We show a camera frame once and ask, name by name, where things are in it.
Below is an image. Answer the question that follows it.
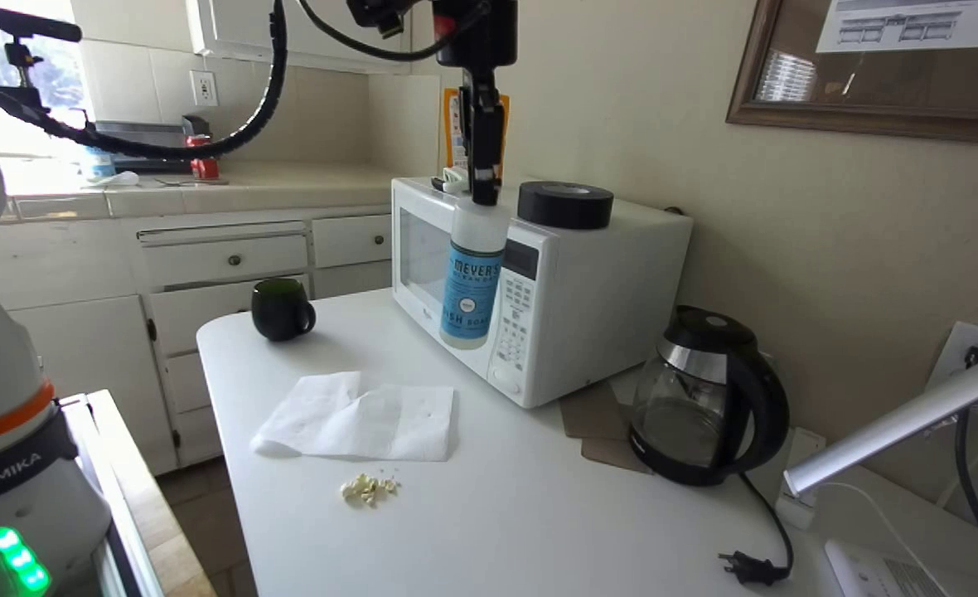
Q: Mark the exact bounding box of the white printed paper sheet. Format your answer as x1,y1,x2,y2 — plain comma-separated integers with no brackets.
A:
814,0,978,55

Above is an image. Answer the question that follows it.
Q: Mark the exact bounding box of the white robot base platform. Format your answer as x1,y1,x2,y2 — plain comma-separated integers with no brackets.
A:
55,386,223,597

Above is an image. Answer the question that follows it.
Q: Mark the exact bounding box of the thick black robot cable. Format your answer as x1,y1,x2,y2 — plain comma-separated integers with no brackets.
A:
0,0,291,166

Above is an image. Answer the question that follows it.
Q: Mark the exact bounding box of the small white cabinet drawer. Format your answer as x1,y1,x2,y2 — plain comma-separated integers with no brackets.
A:
307,212,395,273

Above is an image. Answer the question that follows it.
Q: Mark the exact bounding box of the wood-framed cork board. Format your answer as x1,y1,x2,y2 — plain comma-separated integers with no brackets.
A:
724,0,978,150

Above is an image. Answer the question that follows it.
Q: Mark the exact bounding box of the pile of pale crumbs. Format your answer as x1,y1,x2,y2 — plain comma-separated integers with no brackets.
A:
334,472,405,515

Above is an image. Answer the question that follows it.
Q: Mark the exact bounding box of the white upper wall cabinet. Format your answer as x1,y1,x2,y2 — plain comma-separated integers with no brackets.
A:
184,0,373,74

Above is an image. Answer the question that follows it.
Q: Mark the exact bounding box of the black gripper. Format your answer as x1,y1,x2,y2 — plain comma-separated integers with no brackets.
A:
428,0,522,210

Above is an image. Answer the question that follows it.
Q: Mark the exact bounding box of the white microwave oven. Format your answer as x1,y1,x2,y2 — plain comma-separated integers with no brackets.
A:
385,171,696,410

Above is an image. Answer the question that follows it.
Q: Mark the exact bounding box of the wide white cabinet drawer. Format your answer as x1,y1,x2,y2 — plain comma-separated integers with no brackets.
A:
137,224,313,296

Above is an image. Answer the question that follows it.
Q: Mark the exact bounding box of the red soda can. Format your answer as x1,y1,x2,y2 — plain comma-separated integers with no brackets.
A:
184,128,227,187

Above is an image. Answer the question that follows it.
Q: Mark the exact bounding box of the white wall outlet plate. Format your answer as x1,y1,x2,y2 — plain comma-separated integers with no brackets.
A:
924,319,978,392

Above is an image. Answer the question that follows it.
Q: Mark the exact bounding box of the white power strip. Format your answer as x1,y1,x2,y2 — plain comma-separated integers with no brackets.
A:
824,536,924,597

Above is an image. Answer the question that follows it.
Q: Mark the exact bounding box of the white paper towel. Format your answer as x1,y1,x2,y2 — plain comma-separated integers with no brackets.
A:
249,368,461,464

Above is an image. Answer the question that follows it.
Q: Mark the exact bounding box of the black mug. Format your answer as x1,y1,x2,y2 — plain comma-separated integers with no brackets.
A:
249,273,322,345

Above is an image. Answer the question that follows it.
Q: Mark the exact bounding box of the white bottle with blue label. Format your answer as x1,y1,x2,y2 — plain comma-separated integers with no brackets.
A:
439,194,511,350

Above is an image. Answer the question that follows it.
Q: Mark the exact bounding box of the grey countertop appliance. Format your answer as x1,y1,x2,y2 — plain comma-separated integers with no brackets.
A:
93,112,198,177

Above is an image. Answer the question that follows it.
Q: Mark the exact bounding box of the white wall switch plate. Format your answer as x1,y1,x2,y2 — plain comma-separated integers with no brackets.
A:
186,68,223,112

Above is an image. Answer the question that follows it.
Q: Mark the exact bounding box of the black kettle cord with plug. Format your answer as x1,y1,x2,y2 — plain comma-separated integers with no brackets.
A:
717,468,798,591

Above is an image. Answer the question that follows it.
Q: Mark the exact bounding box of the amber bottle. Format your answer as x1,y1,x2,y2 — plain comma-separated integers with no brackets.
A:
436,87,513,180

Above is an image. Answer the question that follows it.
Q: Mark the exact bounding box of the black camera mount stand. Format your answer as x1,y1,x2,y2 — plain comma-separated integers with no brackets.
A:
0,0,86,116

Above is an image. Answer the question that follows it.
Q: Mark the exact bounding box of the white lamp bar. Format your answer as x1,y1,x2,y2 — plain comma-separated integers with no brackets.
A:
779,347,978,502

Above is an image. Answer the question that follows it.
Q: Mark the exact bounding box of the white kitchen cabinet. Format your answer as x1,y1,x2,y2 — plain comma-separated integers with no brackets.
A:
0,205,395,481

